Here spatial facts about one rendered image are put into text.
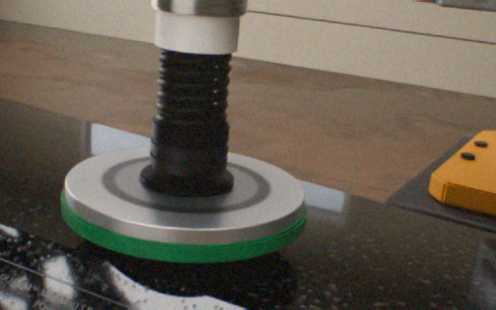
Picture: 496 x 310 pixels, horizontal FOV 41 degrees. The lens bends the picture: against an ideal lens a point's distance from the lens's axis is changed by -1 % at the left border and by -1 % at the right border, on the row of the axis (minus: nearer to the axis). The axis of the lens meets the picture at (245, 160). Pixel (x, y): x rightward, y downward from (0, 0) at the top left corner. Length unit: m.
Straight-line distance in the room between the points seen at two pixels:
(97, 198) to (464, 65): 6.25
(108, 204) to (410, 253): 0.29
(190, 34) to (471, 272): 0.33
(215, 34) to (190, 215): 0.14
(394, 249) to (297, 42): 6.43
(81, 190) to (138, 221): 0.08
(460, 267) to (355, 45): 6.27
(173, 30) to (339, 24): 6.39
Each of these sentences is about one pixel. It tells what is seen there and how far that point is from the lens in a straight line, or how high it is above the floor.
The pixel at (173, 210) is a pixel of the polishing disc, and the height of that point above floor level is 0.93.
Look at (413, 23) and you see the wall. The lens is 6.75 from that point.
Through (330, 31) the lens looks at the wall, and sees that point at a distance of 6.94.
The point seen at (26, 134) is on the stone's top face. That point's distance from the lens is 0.94.
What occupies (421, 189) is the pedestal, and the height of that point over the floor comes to 0.74.
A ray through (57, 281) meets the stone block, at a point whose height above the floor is 0.85.
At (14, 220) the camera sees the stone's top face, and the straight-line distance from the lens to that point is 0.67.
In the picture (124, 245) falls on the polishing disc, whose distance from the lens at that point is 0.53.
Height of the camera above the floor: 1.13
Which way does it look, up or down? 18 degrees down
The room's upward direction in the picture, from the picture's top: 5 degrees clockwise
